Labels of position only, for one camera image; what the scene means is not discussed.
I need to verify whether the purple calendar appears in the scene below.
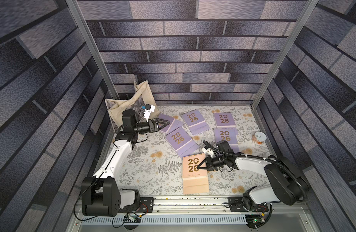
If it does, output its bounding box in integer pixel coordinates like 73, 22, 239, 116
158, 114, 183, 134
213, 113, 236, 128
181, 109, 210, 135
165, 127, 199, 158
214, 128, 240, 153

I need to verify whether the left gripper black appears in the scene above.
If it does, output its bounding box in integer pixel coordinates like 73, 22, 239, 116
133, 120, 169, 135

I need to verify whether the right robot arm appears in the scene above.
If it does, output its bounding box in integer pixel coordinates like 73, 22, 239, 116
197, 140, 311, 212

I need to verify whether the aluminium frame post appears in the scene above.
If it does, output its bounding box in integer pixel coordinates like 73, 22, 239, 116
251, 0, 319, 110
66, 0, 120, 100

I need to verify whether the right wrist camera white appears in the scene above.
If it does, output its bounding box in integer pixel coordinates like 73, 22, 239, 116
202, 146, 215, 158

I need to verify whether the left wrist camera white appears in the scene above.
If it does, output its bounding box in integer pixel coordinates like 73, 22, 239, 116
142, 104, 156, 121

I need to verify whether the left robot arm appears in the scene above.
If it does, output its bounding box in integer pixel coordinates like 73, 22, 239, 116
79, 109, 170, 218

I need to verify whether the left aluminium frame post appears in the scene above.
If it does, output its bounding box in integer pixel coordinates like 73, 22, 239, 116
66, 0, 120, 100

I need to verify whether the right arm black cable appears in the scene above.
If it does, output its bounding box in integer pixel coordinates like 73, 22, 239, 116
202, 140, 310, 204

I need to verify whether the beige Monet tote bag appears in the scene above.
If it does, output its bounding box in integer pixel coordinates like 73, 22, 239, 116
105, 81, 160, 133

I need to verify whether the pink 2026 desk calendar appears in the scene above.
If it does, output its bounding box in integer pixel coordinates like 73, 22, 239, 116
182, 153, 210, 195

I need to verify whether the right aluminium frame post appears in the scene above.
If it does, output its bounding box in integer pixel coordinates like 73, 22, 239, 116
251, 0, 319, 110

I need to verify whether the white orange round can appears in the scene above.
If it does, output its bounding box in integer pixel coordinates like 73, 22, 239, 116
252, 131, 267, 145

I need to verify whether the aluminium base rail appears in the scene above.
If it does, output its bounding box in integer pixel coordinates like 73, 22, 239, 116
66, 196, 320, 232

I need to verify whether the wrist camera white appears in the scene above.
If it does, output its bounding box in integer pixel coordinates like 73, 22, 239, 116
202, 146, 215, 158
142, 104, 156, 121

